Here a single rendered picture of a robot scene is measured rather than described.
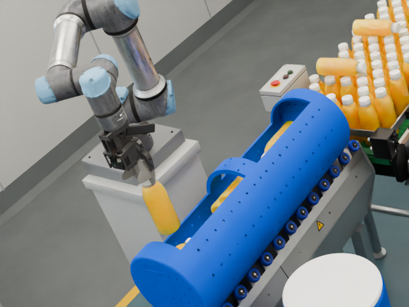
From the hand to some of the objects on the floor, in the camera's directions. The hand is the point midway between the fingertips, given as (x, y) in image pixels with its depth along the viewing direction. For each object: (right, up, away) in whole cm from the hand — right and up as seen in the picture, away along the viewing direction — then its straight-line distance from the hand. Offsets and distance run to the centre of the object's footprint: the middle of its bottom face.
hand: (147, 178), depth 210 cm
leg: (+93, -71, +111) cm, 162 cm away
